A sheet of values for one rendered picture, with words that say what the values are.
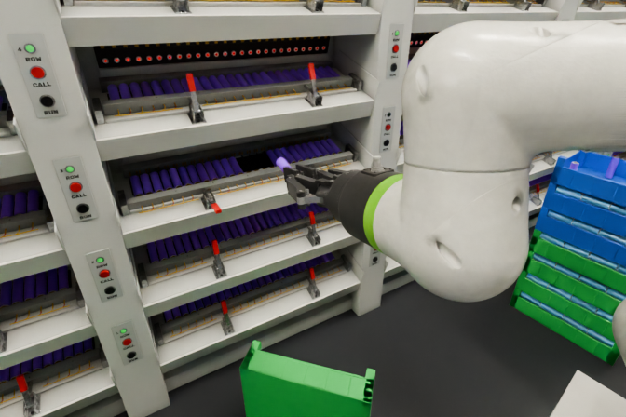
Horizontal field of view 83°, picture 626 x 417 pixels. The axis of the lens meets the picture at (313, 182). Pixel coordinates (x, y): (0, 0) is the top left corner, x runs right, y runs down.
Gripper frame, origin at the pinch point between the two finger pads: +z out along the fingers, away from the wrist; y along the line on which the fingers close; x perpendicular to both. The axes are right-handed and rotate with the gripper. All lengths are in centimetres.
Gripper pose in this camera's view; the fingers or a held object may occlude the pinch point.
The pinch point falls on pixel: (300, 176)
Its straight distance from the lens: 62.8
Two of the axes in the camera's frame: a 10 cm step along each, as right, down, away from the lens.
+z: -4.5, -1.8, 8.7
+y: -8.9, 2.0, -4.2
